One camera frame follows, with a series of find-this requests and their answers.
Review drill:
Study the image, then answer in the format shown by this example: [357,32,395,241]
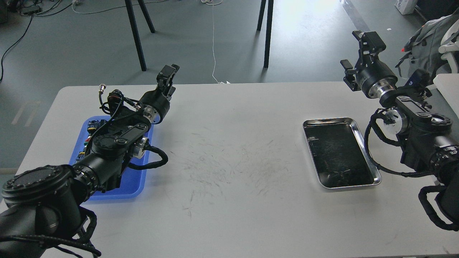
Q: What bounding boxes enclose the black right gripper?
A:
[340,30,397,99]

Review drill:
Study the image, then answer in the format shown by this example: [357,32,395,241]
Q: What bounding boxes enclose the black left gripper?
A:
[139,64,180,124]

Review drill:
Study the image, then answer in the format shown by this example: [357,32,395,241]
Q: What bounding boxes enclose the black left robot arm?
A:
[0,64,179,258]

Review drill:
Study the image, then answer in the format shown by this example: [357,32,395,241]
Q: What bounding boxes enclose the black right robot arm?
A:
[340,30,459,231]

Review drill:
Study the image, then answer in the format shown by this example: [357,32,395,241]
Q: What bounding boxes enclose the grey backpack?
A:
[395,14,458,79]

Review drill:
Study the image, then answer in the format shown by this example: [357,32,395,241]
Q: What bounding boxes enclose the white box on floor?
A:
[394,0,418,15]

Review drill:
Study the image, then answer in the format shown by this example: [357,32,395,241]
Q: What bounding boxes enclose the black tripod left legs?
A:
[124,0,156,72]

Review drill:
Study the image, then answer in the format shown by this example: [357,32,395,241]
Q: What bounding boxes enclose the black tripod legs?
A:
[124,0,156,72]
[257,0,274,69]

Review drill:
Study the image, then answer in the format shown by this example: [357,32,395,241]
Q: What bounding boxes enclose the white office chair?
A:
[436,22,459,75]

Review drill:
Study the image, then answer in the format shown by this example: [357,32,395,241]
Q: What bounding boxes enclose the white side table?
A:
[433,73,459,116]

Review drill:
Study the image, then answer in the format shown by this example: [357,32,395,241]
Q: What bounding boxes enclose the silver metal tray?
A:
[303,117,382,191]

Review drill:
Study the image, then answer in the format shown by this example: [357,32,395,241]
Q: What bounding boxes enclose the black tripod right legs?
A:
[257,0,274,69]

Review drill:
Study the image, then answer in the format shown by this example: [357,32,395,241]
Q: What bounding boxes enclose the blue plastic tray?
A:
[69,115,147,201]

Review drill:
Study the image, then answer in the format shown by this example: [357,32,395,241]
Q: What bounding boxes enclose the black selector switch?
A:
[87,119,107,135]

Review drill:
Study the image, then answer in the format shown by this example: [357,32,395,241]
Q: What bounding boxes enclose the white cable on floor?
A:
[201,0,230,84]

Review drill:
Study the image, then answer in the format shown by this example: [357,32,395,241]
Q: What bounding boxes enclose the black cable on floor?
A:
[0,0,74,81]

